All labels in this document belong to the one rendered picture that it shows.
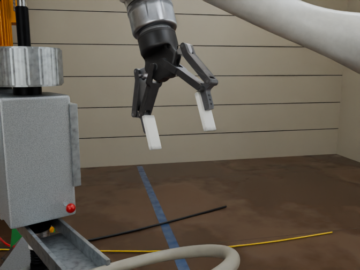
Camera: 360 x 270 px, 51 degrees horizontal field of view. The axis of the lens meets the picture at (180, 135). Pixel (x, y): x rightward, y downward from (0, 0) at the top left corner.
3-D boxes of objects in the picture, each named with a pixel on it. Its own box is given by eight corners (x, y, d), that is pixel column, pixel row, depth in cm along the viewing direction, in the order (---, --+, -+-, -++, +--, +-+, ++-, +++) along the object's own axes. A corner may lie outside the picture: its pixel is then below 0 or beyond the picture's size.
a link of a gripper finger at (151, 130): (143, 114, 73) (141, 115, 74) (151, 149, 72) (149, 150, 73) (154, 114, 76) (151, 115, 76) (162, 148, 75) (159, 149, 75)
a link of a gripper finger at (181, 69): (171, 66, 73) (173, 59, 72) (211, 94, 67) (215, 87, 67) (157, 64, 70) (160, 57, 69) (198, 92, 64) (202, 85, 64)
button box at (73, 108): (65, 181, 134) (61, 102, 129) (73, 180, 135) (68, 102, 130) (74, 187, 128) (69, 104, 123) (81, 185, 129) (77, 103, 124)
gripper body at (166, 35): (184, 27, 73) (195, 72, 72) (154, 45, 78) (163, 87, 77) (158, 20, 67) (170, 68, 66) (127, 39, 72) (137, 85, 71)
